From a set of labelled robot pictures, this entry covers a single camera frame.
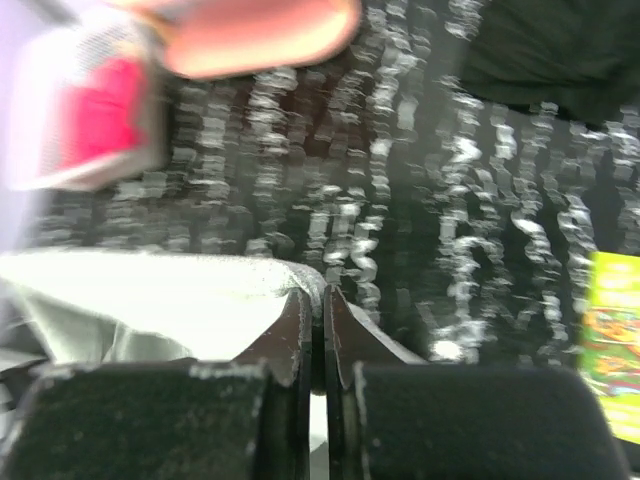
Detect pink three-tier shelf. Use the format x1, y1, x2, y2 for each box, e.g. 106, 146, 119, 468
110, 0, 362, 79

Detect grey t-shirt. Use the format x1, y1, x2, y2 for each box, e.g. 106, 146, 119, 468
0, 249, 329, 451

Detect black t-shirt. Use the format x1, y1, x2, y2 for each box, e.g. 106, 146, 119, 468
459, 1, 639, 127

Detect white plastic basket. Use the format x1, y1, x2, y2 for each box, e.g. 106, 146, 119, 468
4, 6, 168, 191

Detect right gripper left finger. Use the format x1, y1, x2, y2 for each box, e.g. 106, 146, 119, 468
1, 289, 312, 479

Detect green treehouse book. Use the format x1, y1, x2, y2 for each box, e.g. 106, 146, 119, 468
579, 252, 639, 445

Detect red t-shirt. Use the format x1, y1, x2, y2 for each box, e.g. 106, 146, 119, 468
59, 55, 148, 170

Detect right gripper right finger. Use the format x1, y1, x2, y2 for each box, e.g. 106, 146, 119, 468
324, 286, 631, 479

